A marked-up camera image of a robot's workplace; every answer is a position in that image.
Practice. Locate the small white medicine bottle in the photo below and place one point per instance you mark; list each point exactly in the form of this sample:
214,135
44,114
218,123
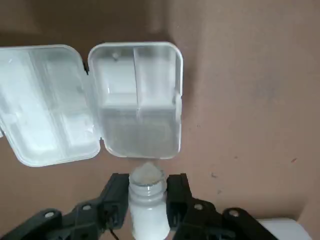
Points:
147,212

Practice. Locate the pale vitamin C tablets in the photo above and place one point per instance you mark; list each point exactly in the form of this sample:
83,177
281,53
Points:
147,175

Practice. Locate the white open pill box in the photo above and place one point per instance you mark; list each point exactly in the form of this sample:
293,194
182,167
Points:
120,82

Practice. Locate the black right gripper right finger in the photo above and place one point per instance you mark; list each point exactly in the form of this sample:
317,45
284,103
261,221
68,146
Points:
200,220

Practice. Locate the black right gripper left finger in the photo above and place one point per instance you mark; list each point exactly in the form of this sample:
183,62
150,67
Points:
75,220

